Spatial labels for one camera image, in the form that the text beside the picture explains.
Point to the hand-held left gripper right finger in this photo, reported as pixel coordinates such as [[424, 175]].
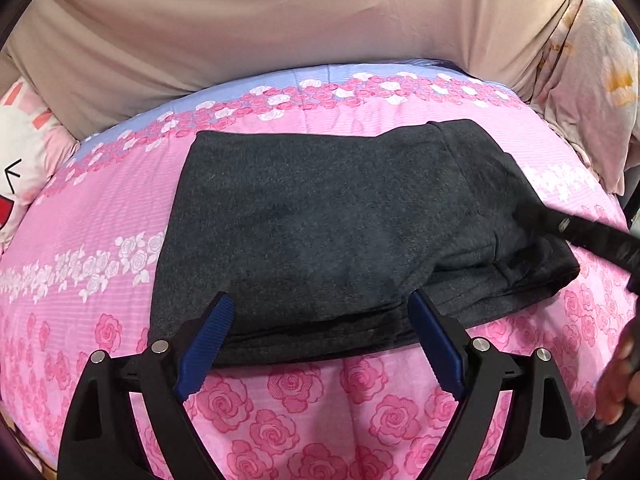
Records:
[[437, 345]]

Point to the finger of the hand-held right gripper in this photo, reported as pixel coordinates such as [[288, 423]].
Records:
[[590, 241]]

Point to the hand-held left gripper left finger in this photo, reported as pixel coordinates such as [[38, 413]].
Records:
[[207, 345]]

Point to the dark grey pants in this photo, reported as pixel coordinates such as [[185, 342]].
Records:
[[310, 240]]

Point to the person's right hand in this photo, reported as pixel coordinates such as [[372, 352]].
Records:
[[617, 385]]

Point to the pale floral pillow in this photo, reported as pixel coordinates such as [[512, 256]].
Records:
[[585, 85]]

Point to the pink rose print bedsheet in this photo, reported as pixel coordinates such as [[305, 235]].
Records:
[[100, 220]]

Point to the pink cartoon print pillow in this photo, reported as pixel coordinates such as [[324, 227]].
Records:
[[25, 160]]

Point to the beige blanket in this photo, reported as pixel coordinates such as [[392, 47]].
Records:
[[275, 20]]

